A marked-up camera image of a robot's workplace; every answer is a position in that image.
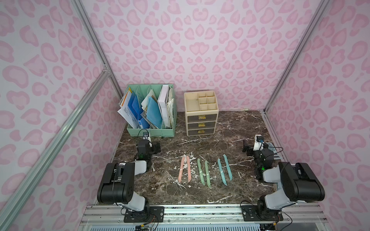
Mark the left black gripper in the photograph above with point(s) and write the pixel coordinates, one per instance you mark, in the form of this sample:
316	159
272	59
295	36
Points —
144	143

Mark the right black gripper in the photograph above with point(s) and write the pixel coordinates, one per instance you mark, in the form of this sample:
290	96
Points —
250	147

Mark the beige three-drawer organizer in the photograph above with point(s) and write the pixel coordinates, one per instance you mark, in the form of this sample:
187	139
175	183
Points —
201	112

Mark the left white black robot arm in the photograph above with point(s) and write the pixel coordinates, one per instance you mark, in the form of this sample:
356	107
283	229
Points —
117	183

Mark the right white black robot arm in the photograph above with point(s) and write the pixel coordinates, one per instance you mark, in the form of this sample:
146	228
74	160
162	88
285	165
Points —
295	182

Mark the pink fruit knife left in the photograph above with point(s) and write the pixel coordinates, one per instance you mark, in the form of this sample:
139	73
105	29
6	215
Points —
181	170

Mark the pink fruit knife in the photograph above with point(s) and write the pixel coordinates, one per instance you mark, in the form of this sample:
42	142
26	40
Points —
188	168
181	170

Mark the pink fruit knife right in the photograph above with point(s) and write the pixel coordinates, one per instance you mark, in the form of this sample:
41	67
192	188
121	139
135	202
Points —
188	168

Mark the green fruit knife right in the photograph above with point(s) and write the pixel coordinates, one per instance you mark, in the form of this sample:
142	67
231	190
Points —
207	174

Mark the green fruit knife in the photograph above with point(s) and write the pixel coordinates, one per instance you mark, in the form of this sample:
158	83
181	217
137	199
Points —
200	172
207	174

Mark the green fruit knife left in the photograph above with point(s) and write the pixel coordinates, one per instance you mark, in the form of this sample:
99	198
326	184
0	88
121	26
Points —
200	172

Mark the grey blue calculator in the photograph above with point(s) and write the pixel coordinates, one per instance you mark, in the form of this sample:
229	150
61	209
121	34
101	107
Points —
275	150

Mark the blue folders in organizer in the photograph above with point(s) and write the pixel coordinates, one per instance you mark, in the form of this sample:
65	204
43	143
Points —
146	112

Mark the green file organizer box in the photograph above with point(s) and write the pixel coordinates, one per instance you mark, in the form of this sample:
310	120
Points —
142	90

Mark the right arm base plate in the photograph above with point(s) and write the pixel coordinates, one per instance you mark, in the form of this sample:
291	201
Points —
256	214

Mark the aluminium front rail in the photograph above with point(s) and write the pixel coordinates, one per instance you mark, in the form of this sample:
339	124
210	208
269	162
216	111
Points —
205	217

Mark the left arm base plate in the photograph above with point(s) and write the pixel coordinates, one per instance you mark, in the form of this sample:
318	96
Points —
144	214

